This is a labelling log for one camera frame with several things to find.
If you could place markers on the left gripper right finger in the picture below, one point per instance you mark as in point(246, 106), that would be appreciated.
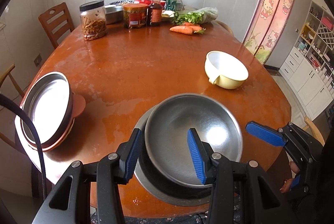
point(261, 201)

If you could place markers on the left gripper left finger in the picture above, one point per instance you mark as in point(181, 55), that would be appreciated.
point(69, 200)

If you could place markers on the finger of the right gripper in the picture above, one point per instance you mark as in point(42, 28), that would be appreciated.
point(299, 145)

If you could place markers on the shallow steel plate bowl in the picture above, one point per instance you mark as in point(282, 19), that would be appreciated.
point(165, 189)

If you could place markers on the deep steel bowl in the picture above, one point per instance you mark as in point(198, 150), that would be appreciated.
point(183, 131)

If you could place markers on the large steel pan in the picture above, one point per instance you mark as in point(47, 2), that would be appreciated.
point(50, 82)

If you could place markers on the right hand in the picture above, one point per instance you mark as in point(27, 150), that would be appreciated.
point(287, 183)

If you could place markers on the right side wooden chair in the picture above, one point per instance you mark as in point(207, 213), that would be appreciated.
point(314, 130)

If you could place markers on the yellow ceramic bowl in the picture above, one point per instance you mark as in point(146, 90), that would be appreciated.
point(225, 70)

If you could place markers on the white display cabinet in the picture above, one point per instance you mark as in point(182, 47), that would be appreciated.
point(308, 69)

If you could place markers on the far wooden chair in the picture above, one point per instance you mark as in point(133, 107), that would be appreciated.
point(224, 27)

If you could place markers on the rear carrot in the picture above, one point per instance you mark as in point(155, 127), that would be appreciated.
point(195, 27)

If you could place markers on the carrot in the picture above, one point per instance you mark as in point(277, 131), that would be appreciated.
point(195, 27)
point(186, 30)

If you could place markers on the front carrot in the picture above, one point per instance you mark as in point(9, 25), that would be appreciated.
point(186, 30)

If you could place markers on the hello kitty door curtain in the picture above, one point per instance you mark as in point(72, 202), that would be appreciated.
point(266, 27)

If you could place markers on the bag of green vegetables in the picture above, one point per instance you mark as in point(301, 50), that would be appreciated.
point(200, 16)

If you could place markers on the dark sauce bottle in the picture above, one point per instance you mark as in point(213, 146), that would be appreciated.
point(154, 13)

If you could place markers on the red lidded jar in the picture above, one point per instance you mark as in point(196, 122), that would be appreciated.
point(135, 15)

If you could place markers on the wooden slat chair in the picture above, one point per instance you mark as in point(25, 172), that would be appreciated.
point(56, 21)

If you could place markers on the clear jar black lid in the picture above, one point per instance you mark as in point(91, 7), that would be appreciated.
point(93, 19)

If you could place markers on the small steel bowl background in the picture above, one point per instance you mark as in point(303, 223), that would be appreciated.
point(113, 14)

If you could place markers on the patterned blue bowl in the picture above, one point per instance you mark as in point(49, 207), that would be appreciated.
point(119, 3)

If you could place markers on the low wall socket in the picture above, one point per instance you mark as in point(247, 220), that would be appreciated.
point(37, 61)

